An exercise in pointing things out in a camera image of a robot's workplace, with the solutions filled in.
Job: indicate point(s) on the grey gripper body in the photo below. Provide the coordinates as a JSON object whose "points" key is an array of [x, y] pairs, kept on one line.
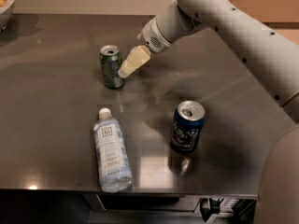
{"points": [[152, 37]]}

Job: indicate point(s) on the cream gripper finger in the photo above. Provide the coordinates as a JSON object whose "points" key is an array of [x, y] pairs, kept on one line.
{"points": [[138, 56]]}

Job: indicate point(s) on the green soda can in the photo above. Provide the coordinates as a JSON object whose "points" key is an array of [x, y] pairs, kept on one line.
{"points": [[111, 60]]}

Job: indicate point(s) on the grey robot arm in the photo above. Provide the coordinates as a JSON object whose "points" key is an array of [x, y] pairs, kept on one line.
{"points": [[271, 58]]}

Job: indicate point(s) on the blue soda can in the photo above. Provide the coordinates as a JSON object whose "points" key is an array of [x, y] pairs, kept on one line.
{"points": [[188, 122]]}

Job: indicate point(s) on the clear plastic water bottle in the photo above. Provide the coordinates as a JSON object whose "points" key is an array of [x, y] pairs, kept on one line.
{"points": [[113, 166]]}

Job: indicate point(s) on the white bowl with fruit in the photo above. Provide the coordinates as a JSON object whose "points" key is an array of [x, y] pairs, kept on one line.
{"points": [[6, 8]]}

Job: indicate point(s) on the dark drawer under counter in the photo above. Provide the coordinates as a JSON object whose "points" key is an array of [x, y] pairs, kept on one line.
{"points": [[159, 202]]}

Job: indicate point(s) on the black device under counter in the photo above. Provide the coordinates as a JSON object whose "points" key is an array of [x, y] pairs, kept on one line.
{"points": [[237, 211]]}

